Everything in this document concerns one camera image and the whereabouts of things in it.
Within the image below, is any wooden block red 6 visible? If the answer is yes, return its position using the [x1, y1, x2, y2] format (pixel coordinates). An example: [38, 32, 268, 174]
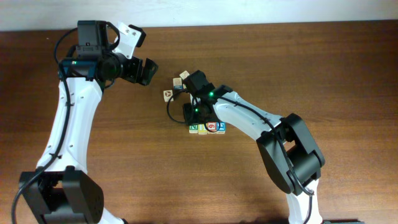
[206, 122, 217, 134]

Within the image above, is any wooden block blue side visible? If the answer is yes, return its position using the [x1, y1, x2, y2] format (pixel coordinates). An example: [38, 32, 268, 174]
[172, 78, 183, 90]

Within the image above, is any wooden block blue L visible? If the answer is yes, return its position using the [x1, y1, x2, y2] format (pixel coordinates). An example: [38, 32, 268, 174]
[216, 122, 226, 134]

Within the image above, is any wooden block top pattern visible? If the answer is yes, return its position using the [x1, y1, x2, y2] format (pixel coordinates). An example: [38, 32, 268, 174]
[179, 71, 190, 80]

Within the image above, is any wooden block green N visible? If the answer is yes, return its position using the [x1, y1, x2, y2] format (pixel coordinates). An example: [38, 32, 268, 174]
[188, 125, 198, 134]

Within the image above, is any wooden block yellow letter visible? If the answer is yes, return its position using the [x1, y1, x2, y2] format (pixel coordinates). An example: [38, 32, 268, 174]
[198, 124, 208, 134]

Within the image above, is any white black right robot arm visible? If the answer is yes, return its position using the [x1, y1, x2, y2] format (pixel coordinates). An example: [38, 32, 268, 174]
[182, 70, 325, 223]

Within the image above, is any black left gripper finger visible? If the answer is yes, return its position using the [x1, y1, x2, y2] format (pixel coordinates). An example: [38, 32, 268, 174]
[144, 58, 158, 74]
[138, 70, 155, 86]

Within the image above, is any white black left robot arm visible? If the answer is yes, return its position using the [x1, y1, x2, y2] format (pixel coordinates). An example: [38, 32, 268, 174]
[17, 21, 158, 223]

